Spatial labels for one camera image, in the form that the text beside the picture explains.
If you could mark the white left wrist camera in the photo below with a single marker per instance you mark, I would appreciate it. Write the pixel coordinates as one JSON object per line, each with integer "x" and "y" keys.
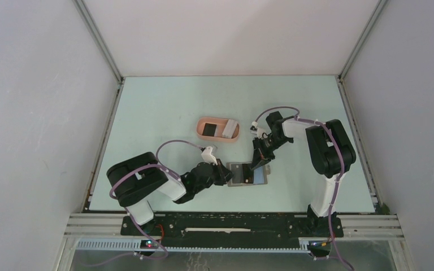
{"x": 208, "y": 155}

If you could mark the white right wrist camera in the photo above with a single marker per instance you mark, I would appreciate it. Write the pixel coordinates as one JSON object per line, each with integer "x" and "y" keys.
{"x": 258, "y": 130}

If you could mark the peach plastic card tray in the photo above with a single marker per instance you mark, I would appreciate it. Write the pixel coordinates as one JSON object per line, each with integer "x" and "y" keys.
{"x": 220, "y": 122}

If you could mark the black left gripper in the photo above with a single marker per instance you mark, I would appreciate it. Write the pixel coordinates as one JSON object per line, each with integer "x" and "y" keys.
{"x": 224, "y": 174}

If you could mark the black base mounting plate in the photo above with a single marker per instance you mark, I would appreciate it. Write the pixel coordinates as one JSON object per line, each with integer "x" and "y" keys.
{"x": 241, "y": 230}

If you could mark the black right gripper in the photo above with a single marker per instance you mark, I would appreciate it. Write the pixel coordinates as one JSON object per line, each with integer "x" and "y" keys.
{"x": 263, "y": 156}

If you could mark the taupe leather card holder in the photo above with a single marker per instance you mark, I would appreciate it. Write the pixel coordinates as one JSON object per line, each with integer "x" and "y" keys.
{"x": 260, "y": 176}

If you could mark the white cable duct strip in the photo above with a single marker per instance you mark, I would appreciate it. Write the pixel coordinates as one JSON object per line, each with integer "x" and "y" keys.
{"x": 134, "y": 245}

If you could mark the stack of credit cards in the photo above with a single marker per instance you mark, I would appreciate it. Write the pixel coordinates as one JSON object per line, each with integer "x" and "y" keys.
{"x": 229, "y": 128}

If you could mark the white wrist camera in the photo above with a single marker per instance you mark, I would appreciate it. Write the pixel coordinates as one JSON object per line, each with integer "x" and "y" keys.
{"x": 208, "y": 155}
{"x": 258, "y": 130}

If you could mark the aluminium frame rail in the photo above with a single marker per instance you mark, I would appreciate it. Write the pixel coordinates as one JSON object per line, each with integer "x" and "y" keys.
{"x": 94, "y": 225}

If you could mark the black VIP credit card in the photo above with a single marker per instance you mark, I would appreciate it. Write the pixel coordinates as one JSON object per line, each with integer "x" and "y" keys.
{"x": 247, "y": 174}

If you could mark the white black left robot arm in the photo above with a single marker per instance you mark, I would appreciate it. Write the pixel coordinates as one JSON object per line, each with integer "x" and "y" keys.
{"x": 134, "y": 179}

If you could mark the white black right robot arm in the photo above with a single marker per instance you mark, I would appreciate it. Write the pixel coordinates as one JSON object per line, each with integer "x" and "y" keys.
{"x": 331, "y": 152}

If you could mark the black card in tray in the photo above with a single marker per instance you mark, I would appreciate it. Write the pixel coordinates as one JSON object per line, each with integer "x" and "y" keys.
{"x": 209, "y": 130}

